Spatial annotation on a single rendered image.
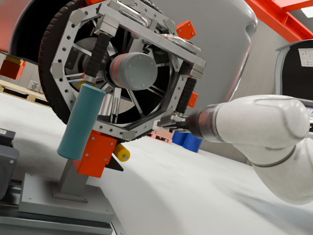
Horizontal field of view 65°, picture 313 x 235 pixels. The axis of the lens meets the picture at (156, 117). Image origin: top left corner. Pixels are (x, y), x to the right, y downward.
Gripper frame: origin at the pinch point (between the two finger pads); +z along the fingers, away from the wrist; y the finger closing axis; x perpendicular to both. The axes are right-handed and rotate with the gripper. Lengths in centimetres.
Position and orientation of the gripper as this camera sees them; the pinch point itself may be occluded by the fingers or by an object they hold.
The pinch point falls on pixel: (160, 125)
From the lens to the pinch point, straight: 76.6
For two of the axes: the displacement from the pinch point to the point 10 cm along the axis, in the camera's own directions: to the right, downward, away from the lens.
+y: -7.9, -3.0, -5.3
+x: -2.2, 9.5, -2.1
